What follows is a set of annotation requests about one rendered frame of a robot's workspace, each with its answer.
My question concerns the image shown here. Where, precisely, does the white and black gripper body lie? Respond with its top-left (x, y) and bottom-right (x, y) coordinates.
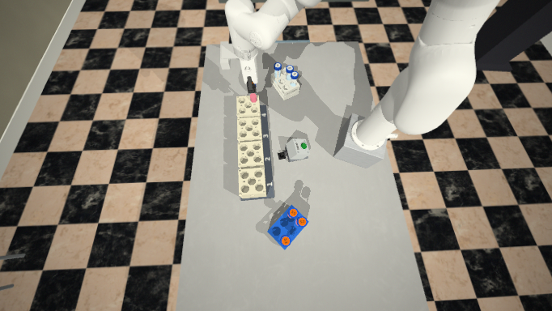
top-left (239, 54), bottom-right (258, 84)

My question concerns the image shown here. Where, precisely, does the white tube rack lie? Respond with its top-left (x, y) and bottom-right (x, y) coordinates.
top-left (271, 67), bottom-right (300, 100)

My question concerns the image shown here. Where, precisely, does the cream bucket adapter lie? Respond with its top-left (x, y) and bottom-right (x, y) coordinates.
top-left (236, 95), bottom-right (261, 118)
top-left (238, 168), bottom-right (267, 198)
top-left (238, 141), bottom-right (265, 169)
top-left (237, 117), bottom-right (262, 143)

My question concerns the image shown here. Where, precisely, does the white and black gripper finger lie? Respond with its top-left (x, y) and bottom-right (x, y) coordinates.
top-left (247, 76), bottom-right (257, 93)

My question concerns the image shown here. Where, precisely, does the blue tube rack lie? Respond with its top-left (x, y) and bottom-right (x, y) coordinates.
top-left (268, 205), bottom-right (303, 249)

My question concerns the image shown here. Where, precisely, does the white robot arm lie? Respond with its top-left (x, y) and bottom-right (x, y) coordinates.
top-left (220, 0), bottom-right (500, 151)

